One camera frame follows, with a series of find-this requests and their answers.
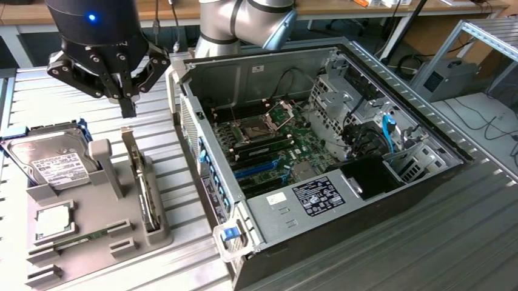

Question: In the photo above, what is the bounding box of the open black PC case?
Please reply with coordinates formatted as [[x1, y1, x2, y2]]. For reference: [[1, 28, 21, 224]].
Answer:
[[164, 36, 476, 290]]

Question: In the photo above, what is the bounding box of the open metal socket cover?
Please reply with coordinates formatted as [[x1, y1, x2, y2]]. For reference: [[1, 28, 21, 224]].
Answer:
[[264, 99, 299, 131]]

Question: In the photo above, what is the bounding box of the black hanging arm cable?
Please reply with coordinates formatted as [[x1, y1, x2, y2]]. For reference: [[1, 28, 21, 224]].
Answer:
[[167, 0, 181, 52]]

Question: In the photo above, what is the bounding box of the silver hard disk drive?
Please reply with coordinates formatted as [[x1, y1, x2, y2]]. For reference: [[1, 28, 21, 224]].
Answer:
[[5, 127, 100, 190]]

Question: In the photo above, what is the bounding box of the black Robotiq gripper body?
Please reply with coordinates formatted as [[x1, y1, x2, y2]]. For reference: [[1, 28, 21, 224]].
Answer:
[[44, 0, 151, 77]]

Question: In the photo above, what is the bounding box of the CPU socket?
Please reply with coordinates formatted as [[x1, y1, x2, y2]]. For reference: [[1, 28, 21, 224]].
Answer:
[[237, 121, 276, 143]]

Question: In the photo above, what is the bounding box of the black floor cable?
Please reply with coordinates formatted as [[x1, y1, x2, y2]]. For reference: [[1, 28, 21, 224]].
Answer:
[[444, 96, 518, 140]]

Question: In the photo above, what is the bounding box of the grey plastic parts rack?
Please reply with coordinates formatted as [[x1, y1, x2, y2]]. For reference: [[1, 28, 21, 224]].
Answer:
[[24, 138, 175, 289]]

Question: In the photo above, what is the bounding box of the graphics card with metal bracket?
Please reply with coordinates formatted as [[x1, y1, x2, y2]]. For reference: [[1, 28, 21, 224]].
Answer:
[[120, 125, 163, 234]]

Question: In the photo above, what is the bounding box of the silver disk bay cage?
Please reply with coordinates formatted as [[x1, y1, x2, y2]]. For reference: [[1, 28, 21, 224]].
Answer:
[[310, 74, 390, 143]]

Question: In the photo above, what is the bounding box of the black office chair base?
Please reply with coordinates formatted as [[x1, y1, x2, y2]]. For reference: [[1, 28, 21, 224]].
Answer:
[[327, 18, 370, 36]]

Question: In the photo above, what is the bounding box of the silver CPU chip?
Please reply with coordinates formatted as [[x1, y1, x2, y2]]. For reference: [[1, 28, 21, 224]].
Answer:
[[33, 207, 73, 242]]

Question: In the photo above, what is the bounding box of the grey power supply unit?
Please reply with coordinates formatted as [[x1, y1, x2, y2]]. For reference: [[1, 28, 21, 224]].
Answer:
[[244, 168, 363, 243]]

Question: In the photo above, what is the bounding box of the black installed RAM stick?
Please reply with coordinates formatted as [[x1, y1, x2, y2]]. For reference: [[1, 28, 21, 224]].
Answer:
[[229, 138, 295, 160]]

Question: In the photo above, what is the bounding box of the blue disk caddy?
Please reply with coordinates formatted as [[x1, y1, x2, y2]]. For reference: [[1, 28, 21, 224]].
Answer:
[[0, 118, 92, 186]]

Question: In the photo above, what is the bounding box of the black looped wire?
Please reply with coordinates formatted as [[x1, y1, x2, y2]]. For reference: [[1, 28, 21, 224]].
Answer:
[[272, 68, 316, 101]]

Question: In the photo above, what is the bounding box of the green RAM stick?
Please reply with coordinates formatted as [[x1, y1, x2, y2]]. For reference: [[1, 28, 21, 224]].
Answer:
[[55, 230, 109, 248]]

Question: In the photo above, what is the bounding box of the long wooden desk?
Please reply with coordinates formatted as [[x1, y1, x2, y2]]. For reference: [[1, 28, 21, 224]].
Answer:
[[0, 0, 510, 69]]

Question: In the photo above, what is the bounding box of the grey equipment box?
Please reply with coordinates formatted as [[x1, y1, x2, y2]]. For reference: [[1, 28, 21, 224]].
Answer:
[[420, 57, 480, 102]]

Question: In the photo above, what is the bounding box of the blue expansion slot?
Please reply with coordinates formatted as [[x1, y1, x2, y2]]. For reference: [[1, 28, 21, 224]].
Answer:
[[233, 162, 279, 179]]

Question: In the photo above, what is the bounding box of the coiled black cable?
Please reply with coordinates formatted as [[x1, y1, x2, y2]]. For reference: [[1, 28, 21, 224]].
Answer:
[[398, 54, 422, 76]]

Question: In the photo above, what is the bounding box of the green motherboard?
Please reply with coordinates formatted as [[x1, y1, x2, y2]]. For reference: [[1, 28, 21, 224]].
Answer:
[[209, 102, 344, 198]]

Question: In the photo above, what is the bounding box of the blue SATA wire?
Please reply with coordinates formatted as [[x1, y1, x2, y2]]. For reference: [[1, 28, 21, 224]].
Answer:
[[379, 113, 399, 155]]

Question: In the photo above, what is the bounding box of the aluminium profile frame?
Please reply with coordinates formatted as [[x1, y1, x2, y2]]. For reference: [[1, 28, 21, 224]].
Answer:
[[408, 16, 518, 101]]

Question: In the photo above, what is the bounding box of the small silver chipset heatsink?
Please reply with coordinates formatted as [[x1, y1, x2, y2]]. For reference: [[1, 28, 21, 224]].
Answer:
[[291, 162, 319, 179]]

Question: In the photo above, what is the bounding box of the black stand pole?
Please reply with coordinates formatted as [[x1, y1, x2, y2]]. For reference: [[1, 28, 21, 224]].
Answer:
[[379, 0, 428, 61]]

